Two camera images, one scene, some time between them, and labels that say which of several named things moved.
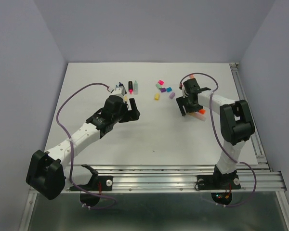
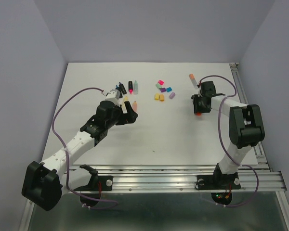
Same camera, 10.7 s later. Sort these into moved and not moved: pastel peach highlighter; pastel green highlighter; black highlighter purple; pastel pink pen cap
Moved: pastel peach highlighter
Not moved: pastel pink pen cap; pastel green highlighter; black highlighter purple
